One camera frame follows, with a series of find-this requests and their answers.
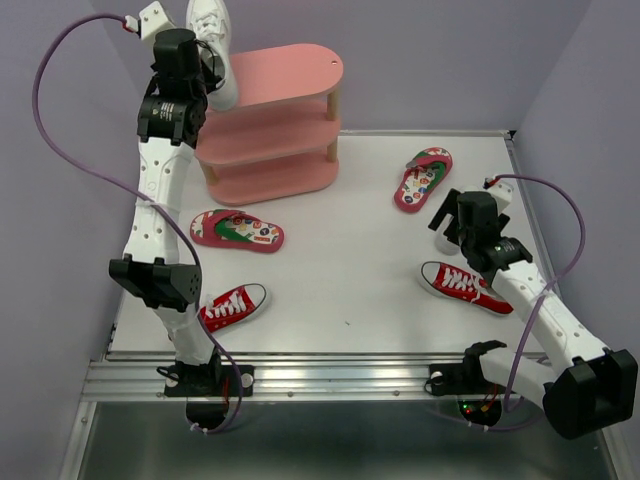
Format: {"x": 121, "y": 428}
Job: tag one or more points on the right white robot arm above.
{"x": 585, "y": 386}

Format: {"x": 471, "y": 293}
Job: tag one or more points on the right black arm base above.
{"x": 480, "y": 405}

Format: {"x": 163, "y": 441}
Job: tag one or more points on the pink patterned flip-flop right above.
{"x": 423, "y": 174}

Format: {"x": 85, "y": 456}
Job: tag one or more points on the white sneaker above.
{"x": 210, "y": 21}
{"x": 447, "y": 242}

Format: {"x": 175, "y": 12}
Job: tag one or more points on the pink three-tier shoe shelf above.
{"x": 281, "y": 138}

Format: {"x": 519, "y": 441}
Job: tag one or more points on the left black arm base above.
{"x": 213, "y": 393}

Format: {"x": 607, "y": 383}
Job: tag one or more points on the pink patterned flip-flop left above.
{"x": 235, "y": 229}

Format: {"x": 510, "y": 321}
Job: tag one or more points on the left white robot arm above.
{"x": 170, "y": 117}

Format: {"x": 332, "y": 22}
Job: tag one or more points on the pink patterned flip-flop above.
{"x": 423, "y": 174}
{"x": 235, "y": 229}

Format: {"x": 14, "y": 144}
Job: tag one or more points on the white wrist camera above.
{"x": 501, "y": 191}
{"x": 153, "y": 19}

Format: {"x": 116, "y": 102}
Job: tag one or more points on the aluminium front rail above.
{"x": 279, "y": 377}

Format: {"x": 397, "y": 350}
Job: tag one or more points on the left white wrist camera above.
{"x": 153, "y": 19}

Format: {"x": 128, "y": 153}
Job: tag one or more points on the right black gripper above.
{"x": 450, "y": 205}

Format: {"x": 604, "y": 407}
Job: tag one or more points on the red canvas sneaker left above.
{"x": 240, "y": 304}

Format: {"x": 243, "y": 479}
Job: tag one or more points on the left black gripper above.
{"x": 210, "y": 79}

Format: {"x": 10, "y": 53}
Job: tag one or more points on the red canvas sneaker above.
{"x": 454, "y": 283}
{"x": 240, "y": 304}

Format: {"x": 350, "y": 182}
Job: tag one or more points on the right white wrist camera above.
{"x": 501, "y": 191}

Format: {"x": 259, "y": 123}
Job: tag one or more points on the red canvas sneaker right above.
{"x": 454, "y": 283}

